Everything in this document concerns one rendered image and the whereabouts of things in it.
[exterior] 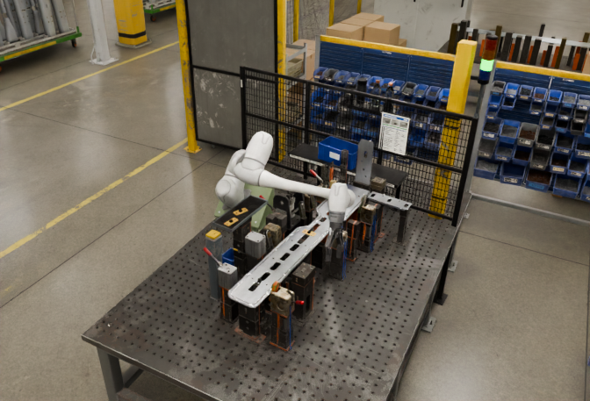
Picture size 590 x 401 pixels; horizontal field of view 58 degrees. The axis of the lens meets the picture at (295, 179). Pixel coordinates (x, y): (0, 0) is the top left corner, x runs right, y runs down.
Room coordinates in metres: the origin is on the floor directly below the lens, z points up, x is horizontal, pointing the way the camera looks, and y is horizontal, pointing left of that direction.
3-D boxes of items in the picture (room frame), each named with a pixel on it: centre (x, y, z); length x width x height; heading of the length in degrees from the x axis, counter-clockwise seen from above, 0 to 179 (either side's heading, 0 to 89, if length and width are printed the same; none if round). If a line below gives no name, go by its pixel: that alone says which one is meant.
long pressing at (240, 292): (2.64, -0.09, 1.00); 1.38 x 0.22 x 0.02; 149
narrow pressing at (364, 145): (3.28, -0.48, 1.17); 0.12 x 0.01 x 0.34; 59
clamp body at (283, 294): (2.06, 0.05, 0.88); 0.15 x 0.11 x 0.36; 59
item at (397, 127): (3.49, -0.70, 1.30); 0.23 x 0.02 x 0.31; 59
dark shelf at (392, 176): (3.54, -0.38, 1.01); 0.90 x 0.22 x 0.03; 59
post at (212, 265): (2.41, 0.45, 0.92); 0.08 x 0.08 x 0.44; 59
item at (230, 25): (5.46, 0.68, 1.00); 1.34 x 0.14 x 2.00; 64
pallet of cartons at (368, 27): (7.80, -1.02, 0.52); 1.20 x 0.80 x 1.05; 151
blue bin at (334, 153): (3.57, -0.33, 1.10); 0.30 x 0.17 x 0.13; 53
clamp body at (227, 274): (2.24, 0.35, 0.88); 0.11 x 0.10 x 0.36; 59
